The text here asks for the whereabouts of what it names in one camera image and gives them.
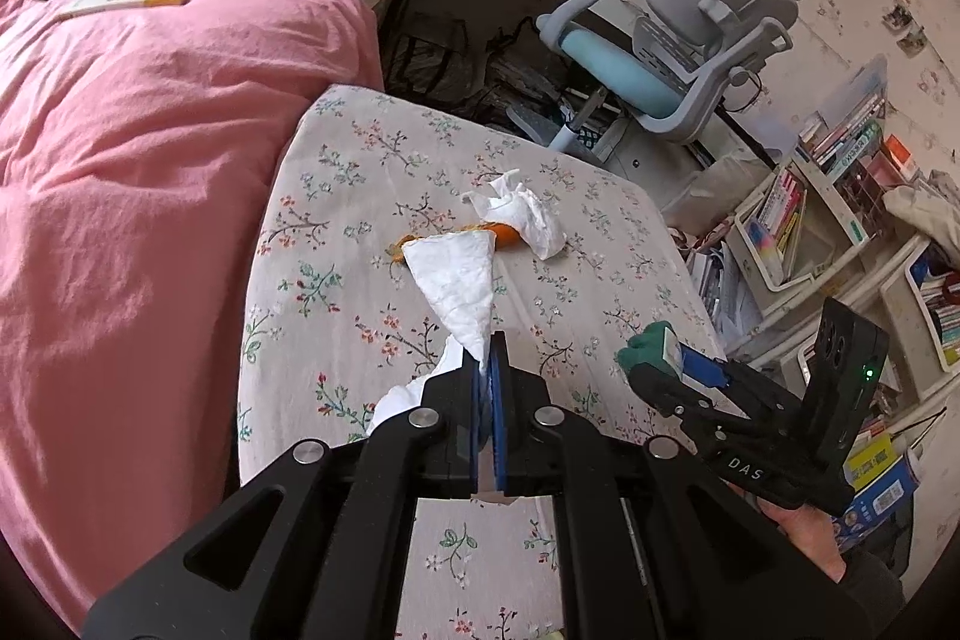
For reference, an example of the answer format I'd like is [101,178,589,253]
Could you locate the green cloth scrap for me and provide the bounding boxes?
[615,321,683,380]

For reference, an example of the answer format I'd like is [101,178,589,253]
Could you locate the white tissue sheet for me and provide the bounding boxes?
[366,229,494,435]

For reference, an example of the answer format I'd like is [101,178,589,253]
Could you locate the person's right hand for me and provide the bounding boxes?
[758,498,846,583]

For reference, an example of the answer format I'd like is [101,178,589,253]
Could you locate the blue yellow box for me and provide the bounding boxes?
[833,434,919,552]

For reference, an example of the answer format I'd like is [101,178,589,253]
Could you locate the white bookshelf with books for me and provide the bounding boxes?
[697,85,958,434]

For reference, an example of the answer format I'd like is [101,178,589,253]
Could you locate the floral mattress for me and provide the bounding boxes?
[236,84,726,640]

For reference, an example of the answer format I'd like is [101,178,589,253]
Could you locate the blue grey desk chair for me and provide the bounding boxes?
[535,0,799,166]

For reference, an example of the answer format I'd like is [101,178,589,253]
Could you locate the pink duvet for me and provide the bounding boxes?
[2,0,382,627]

